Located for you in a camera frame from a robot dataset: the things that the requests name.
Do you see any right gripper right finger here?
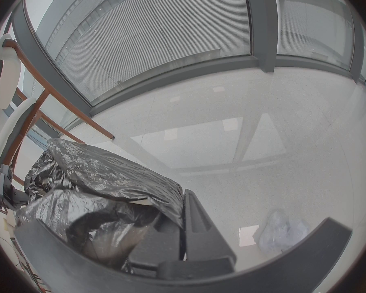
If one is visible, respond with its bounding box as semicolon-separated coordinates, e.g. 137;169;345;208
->
183;189;237;265

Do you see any black plastic bag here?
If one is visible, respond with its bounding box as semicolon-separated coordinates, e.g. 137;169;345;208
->
14;138;185;271

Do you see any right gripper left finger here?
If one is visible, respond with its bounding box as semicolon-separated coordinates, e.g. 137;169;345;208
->
129;214;184;264

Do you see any white paper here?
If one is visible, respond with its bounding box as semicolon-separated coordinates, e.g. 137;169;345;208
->
257;209;309;255

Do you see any white cushioned wooden chair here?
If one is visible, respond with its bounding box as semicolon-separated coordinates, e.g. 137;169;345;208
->
0;34;116;191

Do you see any window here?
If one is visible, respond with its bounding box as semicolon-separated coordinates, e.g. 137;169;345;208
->
0;0;366;143

